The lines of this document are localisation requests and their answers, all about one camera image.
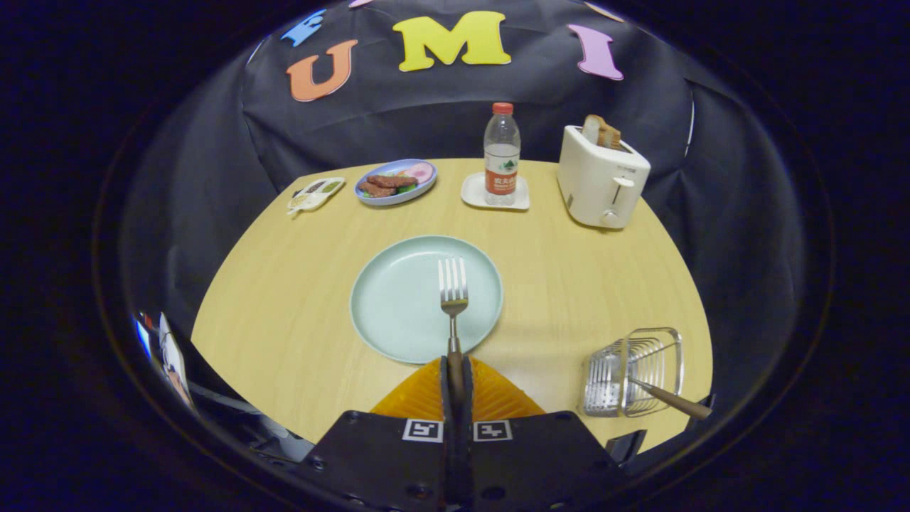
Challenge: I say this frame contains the white toaster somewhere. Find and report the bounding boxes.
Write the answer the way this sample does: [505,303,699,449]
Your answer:
[557,125,652,230]

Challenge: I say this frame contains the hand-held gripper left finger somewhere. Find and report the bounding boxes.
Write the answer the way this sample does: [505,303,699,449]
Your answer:
[295,356,460,512]

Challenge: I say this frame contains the light green plate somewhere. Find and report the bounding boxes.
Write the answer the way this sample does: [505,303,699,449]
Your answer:
[350,235,504,366]

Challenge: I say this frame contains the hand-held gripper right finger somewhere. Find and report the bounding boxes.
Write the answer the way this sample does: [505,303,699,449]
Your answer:
[459,356,628,512]

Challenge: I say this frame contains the brown sausages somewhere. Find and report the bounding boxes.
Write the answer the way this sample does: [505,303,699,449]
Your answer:
[358,175,420,199]

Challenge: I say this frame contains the metal spoon wooden handle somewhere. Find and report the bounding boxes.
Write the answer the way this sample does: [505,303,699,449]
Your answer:
[628,377,714,421]

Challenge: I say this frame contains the metal fork wooden handle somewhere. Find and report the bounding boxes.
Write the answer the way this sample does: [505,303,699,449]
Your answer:
[438,257,470,378]

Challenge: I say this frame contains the white sauce dish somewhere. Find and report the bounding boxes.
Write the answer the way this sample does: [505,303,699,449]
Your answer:
[287,177,346,217]

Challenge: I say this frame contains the black backdrop cloth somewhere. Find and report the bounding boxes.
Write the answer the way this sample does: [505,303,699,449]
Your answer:
[117,0,833,477]

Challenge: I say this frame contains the white square coaster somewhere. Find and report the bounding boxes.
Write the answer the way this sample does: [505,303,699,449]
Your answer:
[461,172,531,212]

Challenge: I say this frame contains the metal wire cutlery basket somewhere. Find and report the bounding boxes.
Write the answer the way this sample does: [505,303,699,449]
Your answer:
[581,327,685,419]

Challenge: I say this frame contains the blue plate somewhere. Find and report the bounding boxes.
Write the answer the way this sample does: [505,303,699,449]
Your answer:
[354,159,439,207]

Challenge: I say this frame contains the clear water bottle red cap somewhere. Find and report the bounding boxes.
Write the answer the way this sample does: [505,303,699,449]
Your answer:
[483,102,522,207]

